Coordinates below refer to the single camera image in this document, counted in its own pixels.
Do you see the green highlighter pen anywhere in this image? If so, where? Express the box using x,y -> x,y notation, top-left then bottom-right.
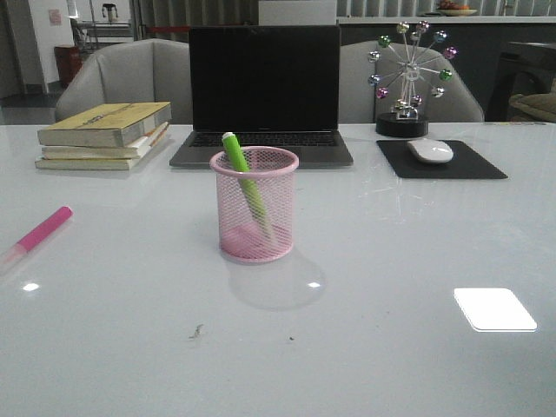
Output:
221,131 -> 275,242

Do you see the pink highlighter pen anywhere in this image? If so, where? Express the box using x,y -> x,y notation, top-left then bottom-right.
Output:
1,206 -> 73,275

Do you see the pink mesh pen holder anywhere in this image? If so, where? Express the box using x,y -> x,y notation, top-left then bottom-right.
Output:
209,146 -> 299,263

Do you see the grey laptop computer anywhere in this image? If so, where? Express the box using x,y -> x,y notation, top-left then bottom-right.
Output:
169,25 -> 353,169

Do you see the ferris wheel desk ornament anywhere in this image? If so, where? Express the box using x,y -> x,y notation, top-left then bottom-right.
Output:
367,20 -> 454,138

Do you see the white computer mouse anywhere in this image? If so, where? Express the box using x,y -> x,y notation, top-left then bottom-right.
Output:
407,138 -> 453,164

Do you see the left grey armchair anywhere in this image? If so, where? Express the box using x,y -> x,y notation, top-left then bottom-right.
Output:
55,38 -> 193,124

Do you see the grey armchair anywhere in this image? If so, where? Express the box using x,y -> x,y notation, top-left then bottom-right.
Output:
339,41 -> 484,123
55,38 -> 193,124

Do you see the right grey armchair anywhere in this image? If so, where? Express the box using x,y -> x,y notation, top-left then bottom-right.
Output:
339,41 -> 484,123

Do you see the top yellow book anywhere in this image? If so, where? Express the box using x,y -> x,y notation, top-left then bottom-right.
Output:
37,102 -> 171,148

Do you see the black mouse pad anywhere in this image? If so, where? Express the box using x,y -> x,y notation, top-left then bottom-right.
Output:
376,140 -> 507,180

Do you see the white box behind laptop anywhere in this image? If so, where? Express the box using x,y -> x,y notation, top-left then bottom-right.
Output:
258,1 -> 337,26

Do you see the middle cream book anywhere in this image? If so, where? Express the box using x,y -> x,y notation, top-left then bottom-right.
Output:
42,122 -> 169,159

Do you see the cream book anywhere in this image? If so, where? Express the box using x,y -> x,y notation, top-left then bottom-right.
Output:
35,129 -> 170,171
42,122 -> 169,159

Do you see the bottom cream book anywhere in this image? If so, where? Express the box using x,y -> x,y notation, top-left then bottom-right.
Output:
35,129 -> 170,171

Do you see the fruit bowl on counter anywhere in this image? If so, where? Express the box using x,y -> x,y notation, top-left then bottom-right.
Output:
436,0 -> 477,17

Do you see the beige sofa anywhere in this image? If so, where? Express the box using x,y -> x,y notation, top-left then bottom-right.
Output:
509,92 -> 555,122

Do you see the dark side table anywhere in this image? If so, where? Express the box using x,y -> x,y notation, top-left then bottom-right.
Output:
486,42 -> 555,122

